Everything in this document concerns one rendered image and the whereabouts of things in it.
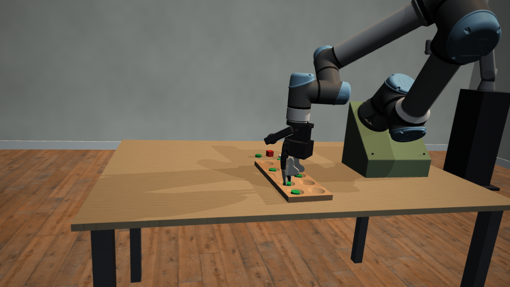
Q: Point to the orange wooden tray with round pockets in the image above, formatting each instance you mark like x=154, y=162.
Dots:
x=310, y=190

